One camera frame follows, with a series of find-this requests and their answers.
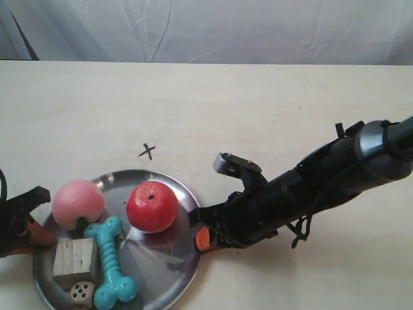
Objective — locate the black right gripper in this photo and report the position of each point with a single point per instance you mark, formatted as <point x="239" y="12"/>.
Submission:
<point x="252" y="215"/>

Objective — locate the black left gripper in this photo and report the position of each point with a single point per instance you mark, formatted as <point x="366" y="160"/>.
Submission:
<point x="17" y="232"/>

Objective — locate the pink toy peach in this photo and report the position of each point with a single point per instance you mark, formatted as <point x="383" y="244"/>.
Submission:
<point x="77" y="199"/>

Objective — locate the pale wooden block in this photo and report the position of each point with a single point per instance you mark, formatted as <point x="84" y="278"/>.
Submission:
<point x="75" y="260"/>

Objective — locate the round steel plate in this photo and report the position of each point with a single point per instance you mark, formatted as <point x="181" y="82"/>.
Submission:
<point x="163" y="264"/>

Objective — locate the red toy apple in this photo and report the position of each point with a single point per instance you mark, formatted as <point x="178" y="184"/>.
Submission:
<point x="152" y="207"/>

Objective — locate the small wooden die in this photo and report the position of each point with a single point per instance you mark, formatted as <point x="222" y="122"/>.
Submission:
<point x="82" y="294"/>

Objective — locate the turquoise rubber bone toy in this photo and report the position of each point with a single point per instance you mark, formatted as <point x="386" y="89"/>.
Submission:
<point x="116" y="286"/>

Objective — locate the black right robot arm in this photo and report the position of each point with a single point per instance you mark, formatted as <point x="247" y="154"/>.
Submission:
<point x="362" y="157"/>

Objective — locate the black cross mark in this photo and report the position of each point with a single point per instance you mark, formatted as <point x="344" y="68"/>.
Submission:
<point x="147" y="151"/>

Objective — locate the white backdrop cloth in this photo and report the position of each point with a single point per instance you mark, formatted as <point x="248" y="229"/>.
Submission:
<point x="261" y="32"/>

